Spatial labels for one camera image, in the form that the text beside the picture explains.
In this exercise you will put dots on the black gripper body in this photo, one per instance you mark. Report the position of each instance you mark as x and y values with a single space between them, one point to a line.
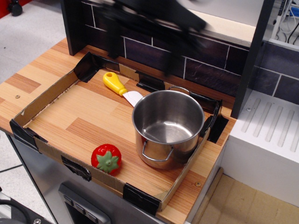
166 20

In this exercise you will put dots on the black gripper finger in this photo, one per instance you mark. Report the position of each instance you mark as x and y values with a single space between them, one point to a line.
171 59
114 39

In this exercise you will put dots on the stainless steel pot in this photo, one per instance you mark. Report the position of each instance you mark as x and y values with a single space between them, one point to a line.
167 126

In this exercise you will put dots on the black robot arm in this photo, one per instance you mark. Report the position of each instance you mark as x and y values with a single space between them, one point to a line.
166 20

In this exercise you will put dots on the cardboard fence with black tape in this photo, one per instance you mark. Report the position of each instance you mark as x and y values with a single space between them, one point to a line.
66 112

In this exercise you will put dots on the light wooden shelf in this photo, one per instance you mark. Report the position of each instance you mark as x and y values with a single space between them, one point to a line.
226 20

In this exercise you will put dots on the black caster wheel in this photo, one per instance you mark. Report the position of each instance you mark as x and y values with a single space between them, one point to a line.
15 8

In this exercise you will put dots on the red toy strawberry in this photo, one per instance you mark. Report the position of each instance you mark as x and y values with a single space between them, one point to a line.
106 158

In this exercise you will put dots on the white toy sink drainboard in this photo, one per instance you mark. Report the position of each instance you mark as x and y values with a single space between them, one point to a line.
262 150

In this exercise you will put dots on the grey oven control panel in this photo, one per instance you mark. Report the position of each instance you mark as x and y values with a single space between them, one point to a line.
80 210

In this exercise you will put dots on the dark grey left post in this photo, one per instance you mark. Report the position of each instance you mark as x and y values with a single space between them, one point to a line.
74 24

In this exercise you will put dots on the yellow handled toy knife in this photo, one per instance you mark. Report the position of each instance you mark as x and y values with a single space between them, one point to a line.
112 81

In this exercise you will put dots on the dark grey cabinet post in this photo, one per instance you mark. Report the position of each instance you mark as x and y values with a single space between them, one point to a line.
253 59

